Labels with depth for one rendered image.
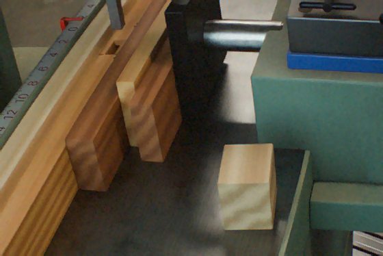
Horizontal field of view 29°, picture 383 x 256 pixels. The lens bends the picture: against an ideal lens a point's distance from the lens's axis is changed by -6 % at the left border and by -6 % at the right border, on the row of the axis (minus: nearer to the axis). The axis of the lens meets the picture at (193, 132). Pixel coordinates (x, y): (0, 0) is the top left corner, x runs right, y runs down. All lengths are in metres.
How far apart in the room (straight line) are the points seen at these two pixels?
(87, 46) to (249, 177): 0.20
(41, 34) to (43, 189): 2.31
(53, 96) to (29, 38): 2.23
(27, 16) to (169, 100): 2.42
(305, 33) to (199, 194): 0.13
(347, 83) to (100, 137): 0.17
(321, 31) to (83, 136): 0.17
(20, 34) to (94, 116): 2.32
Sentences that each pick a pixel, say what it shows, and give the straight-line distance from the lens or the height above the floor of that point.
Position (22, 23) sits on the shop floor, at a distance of 2.92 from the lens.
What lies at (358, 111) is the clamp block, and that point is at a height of 0.94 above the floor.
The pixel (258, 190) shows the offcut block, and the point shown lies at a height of 0.93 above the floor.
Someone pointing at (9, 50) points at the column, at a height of 0.87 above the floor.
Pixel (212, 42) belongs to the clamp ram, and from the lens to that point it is 0.58.
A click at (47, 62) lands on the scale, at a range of 0.60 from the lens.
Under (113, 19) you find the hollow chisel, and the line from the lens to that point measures 0.62.
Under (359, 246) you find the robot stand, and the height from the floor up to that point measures 0.23.
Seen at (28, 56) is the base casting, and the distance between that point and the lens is 0.95.
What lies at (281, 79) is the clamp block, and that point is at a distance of 0.52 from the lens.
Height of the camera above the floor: 1.24
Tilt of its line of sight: 36 degrees down
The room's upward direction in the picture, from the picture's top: 10 degrees counter-clockwise
